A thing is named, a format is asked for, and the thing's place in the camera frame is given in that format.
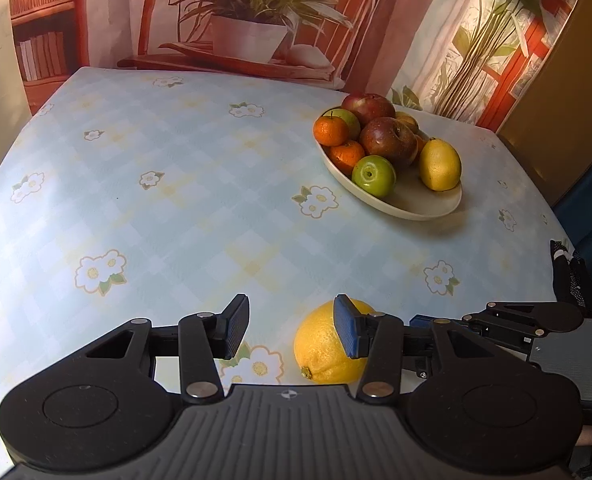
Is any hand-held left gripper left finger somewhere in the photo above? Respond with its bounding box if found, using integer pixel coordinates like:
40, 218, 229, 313
86, 294, 251, 405

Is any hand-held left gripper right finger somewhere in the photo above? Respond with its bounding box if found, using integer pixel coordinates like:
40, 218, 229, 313
333, 295, 507, 403

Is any yellow lemon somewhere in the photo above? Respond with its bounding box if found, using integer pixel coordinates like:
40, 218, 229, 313
419, 138, 463, 192
294, 298, 377, 385

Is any beige round plate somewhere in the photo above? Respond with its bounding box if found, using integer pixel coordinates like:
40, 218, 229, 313
313, 107, 463, 221

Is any green apple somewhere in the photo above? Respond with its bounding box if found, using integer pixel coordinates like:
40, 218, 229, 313
352, 155, 397, 198

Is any red apple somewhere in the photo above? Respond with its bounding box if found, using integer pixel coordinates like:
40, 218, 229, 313
341, 92, 397, 126
360, 116, 418, 170

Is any person's right hand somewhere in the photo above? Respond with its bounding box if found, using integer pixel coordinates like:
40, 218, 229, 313
549, 240, 592, 318

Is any floral checked tablecloth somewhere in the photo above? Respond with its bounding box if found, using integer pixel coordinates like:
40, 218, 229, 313
0, 66, 577, 478

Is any brown wooden board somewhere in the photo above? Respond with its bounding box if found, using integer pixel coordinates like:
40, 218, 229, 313
496, 0, 592, 208

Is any yellow-green round fruit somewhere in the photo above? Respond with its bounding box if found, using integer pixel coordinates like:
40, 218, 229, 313
395, 111, 421, 135
333, 108, 361, 138

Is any printed wall tapestry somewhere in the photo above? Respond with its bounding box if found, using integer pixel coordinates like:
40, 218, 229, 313
8, 0, 592, 128

